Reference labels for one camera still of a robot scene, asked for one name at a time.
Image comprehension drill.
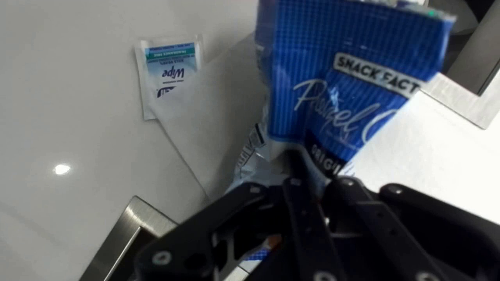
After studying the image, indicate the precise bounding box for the steel garbage chute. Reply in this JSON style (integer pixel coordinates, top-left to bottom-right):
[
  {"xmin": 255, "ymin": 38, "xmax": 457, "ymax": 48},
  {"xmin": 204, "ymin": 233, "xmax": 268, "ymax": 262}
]
[
  {"xmin": 77, "ymin": 194, "xmax": 251, "ymax": 281},
  {"xmin": 423, "ymin": 0, "xmax": 500, "ymax": 129}
]

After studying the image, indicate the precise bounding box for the blue snack packet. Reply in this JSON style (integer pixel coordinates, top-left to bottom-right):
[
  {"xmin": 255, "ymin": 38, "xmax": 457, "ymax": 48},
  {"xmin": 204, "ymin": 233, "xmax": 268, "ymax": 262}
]
[{"xmin": 230, "ymin": 0, "xmax": 455, "ymax": 185}]

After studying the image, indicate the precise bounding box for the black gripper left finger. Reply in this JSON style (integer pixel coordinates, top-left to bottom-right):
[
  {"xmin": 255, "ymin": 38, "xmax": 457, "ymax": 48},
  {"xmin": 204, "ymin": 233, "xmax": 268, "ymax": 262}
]
[{"xmin": 134, "ymin": 182, "xmax": 288, "ymax": 281}]

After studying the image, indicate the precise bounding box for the far steel garbage chute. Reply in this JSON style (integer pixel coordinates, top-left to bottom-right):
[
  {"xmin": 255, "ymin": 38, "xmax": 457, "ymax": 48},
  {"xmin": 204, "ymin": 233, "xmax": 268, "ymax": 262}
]
[{"xmin": 423, "ymin": 0, "xmax": 500, "ymax": 129}]

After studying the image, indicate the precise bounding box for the near steel garbage chute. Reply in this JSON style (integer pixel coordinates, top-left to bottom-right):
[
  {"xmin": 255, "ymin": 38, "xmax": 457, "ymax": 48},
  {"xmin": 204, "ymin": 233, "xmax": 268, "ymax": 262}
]
[{"xmin": 77, "ymin": 194, "xmax": 251, "ymax": 281}]

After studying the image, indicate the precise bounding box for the small blue white sachet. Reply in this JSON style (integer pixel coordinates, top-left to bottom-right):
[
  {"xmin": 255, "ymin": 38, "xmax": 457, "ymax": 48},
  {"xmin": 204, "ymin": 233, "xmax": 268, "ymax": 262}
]
[{"xmin": 134, "ymin": 35, "xmax": 201, "ymax": 119}]

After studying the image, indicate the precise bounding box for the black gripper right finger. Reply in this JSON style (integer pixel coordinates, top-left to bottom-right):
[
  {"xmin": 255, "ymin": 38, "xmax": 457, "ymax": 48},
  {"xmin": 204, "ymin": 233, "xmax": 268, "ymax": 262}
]
[{"xmin": 290, "ymin": 151, "xmax": 500, "ymax": 281}]

